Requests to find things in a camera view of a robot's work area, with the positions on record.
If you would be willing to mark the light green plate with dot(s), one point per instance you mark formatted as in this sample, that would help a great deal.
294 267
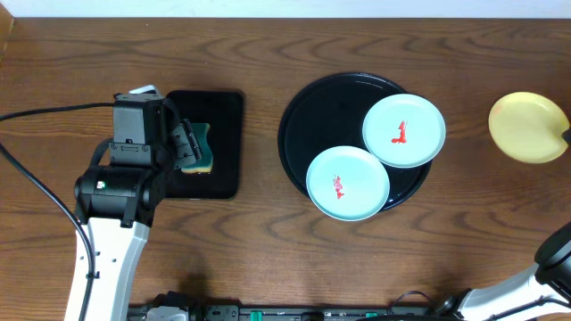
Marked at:
347 183
404 131

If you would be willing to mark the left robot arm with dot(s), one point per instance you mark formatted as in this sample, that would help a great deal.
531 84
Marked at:
117 196

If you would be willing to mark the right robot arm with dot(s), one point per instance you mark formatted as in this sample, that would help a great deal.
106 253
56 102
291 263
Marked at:
540 290

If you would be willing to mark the round black tray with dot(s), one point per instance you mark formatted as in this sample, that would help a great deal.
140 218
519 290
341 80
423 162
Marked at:
330 112

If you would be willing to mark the yellow plastic plate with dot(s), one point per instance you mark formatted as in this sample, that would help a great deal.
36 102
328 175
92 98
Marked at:
528 127

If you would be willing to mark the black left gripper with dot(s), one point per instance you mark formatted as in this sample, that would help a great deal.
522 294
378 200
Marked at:
187 145

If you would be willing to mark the green yellow sponge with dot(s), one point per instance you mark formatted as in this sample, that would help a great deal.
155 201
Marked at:
204 165

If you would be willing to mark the black rectangular sponge tray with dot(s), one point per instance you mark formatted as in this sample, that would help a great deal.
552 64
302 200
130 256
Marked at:
224 112

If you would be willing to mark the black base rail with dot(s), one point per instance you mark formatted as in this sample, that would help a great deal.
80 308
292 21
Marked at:
178 306

